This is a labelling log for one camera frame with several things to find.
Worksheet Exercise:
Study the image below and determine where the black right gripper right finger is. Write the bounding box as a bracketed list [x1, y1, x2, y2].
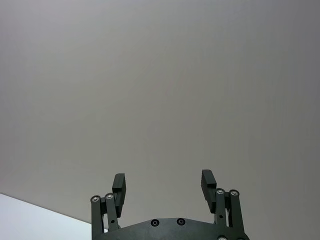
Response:
[200, 169, 248, 236]

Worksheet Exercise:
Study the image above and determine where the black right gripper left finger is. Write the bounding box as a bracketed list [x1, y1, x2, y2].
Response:
[90, 172, 127, 237]

